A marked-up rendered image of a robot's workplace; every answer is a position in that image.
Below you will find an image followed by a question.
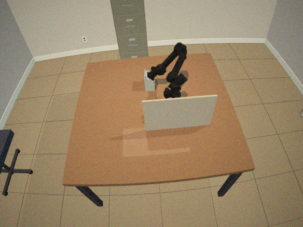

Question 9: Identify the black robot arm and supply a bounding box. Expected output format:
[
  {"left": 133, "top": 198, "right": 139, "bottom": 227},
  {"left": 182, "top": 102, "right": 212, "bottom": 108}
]
[{"left": 147, "top": 42, "right": 187, "bottom": 98}]

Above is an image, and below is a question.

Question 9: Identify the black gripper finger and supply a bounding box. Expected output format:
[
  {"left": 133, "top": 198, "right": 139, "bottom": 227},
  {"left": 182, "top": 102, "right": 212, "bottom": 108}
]
[{"left": 172, "top": 92, "right": 181, "bottom": 98}]

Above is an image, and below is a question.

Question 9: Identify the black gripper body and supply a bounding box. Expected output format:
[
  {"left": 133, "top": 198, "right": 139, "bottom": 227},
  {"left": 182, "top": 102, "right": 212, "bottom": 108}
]
[{"left": 171, "top": 84, "right": 181, "bottom": 93}]

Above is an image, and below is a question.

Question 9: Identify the grey wall panel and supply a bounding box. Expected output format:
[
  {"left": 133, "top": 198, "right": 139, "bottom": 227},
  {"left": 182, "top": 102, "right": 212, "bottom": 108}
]
[{"left": 142, "top": 95, "right": 218, "bottom": 131}]

